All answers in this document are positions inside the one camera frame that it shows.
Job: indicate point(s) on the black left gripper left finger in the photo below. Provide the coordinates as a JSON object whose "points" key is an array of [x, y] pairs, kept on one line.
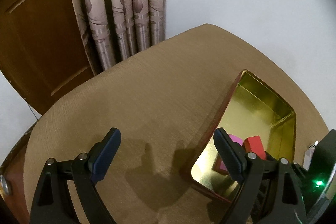
{"points": [[52, 202]]}

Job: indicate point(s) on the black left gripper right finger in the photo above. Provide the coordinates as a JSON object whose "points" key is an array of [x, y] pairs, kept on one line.
{"points": [[269, 191]]}

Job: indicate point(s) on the silver door knob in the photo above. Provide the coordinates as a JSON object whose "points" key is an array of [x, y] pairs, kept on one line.
{"points": [[5, 186]]}

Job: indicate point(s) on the red rectangular block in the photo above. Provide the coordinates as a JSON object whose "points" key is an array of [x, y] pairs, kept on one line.
{"points": [[254, 144]]}

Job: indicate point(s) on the pink rectangular block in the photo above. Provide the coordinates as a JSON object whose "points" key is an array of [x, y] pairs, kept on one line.
{"points": [[231, 155]]}

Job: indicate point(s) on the gold metal tin tray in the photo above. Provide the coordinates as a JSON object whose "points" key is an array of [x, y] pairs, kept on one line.
{"points": [[251, 108]]}

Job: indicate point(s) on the brown wooden door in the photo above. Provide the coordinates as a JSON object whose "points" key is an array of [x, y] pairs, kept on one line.
{"points": [[42, 53]]}

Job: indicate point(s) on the beige patterned curtain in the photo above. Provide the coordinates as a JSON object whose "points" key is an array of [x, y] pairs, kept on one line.
{"points": [[114, 30]]}

